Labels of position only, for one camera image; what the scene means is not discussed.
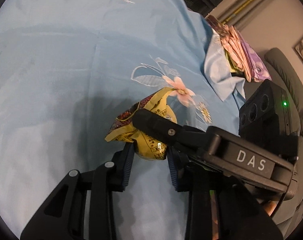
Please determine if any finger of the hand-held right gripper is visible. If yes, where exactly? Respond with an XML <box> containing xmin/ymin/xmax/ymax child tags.
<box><xmin>133</xmin><ymin>109</ymin><xmax>217</xmax><ymax>155</ymax></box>

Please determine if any grey curtain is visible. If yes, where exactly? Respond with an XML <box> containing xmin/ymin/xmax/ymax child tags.
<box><xmin>209</xmin><ymin>0</ymin><xmax>289</xmax><ymax>29</ymax></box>

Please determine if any pink folded cloth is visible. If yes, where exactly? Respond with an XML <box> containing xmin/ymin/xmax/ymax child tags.
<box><xmin>206</xmin><ymin>15</ymin><xmax>253</xmax><ymax>82</ymax></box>

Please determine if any purple folded cloth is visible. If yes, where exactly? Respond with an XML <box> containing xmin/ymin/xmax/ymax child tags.
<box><xmin>241</xmin><ymin>39</ymin><xmax>272</xmax><ymax>83</ymax></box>

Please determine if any grey chair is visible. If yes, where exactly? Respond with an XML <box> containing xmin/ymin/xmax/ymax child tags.
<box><xmin>264</xmin><ymin>47</ymin><xmax>303</xmax><ymax>230</ymax></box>

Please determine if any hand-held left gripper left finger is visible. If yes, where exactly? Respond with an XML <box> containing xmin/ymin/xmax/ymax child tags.
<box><xmin>20</xmin><ymin>144</ymin><xmax>137</xmax><ymax>240</ymax></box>

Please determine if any blue floral bedsheet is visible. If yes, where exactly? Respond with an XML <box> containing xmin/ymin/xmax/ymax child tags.
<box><xmin>0</xmin><ymin>0</ymin><xmax>247</xmax><ymax>240</ymax></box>

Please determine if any blue pillowcase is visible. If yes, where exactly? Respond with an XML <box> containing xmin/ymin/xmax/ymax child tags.
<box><xmin>203</xmin><ymin>36</ymin><xmax>247</xmax><ymax>102</ymax></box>

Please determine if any small yellow-green snack packet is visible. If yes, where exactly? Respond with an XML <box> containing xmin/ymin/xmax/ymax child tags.
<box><xmin>105</xmin><ymin>87</ymin><xmax>178</xmax><ymax>161</ymax></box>

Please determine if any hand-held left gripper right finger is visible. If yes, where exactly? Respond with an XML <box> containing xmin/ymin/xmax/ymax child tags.
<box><xmin>166</xmin><ymin>149</ymin><xmax>277</xmax><ymax>240</ymax></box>

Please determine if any yellow folded cloth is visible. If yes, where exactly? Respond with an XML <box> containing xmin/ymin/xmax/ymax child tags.
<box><xmin>226</xmin><ymin>51</ymin><xmax>239</xmax><ymax>73</ymax></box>

